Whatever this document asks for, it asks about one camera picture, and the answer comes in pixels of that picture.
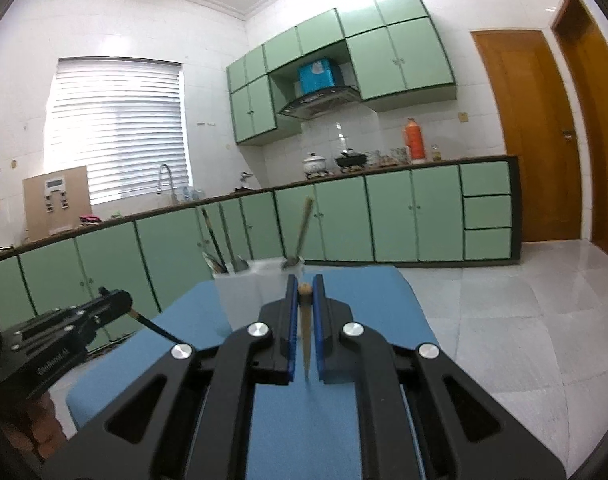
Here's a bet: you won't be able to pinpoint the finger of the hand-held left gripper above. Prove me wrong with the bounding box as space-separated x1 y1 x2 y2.
1 287 135 353

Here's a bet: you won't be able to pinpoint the green kitchen cabinets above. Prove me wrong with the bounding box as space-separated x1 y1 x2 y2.
0 155 522 361
226 0 457 147

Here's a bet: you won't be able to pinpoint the white plastic utensil holder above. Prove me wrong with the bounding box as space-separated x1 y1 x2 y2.
212 257 305 337

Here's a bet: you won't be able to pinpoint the black chopstick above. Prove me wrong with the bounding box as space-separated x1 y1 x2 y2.
129 310 177 344
200 206 228 275

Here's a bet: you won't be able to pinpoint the black range hood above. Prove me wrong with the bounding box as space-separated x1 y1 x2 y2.
276 85 363 121

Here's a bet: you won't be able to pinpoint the bamboo chopstick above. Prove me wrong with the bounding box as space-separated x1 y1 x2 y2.
297 283 313 382
294 197 315 261

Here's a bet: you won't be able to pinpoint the cardboard box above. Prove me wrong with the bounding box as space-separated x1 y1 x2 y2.
22 165 91 244

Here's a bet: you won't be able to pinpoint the white window blinds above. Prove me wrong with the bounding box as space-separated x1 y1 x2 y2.
43 57 191 206

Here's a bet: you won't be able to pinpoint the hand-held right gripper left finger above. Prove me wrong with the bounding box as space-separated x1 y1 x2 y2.
56 274 301 480

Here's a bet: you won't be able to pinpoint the black pan with lid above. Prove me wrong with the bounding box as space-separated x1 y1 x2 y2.
335 148 369 169

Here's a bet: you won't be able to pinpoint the blue box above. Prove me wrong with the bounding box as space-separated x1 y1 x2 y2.
297 58 337 95

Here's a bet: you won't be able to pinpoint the person's left hand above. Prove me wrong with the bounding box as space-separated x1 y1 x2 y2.
26 394 69 462

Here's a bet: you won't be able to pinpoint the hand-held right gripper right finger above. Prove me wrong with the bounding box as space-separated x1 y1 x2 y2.
313 274 567 480

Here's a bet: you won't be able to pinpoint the blue tablecloth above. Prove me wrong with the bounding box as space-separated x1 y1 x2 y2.
66 266 428 480

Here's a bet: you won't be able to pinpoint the group of glass jars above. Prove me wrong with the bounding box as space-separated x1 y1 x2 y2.
368 147 410 166

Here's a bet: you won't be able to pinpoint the metal kitchen faucet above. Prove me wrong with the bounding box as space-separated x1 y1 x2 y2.
156 163 178 206

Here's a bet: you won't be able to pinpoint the wooden door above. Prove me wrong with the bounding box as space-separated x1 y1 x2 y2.
550 0 608 267
470 29 584 244

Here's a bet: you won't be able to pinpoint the silver cooking pot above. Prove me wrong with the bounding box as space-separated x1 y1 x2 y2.
302 152 329 177

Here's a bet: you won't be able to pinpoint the red thermos flask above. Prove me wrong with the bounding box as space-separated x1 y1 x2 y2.
403 118 427 164

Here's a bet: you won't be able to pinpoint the green lower kitchen cabinets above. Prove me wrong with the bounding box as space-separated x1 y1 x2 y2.
0 155 522 361

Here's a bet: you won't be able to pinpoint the green upper kitchen cabinets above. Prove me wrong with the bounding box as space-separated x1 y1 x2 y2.
226 0 457 147

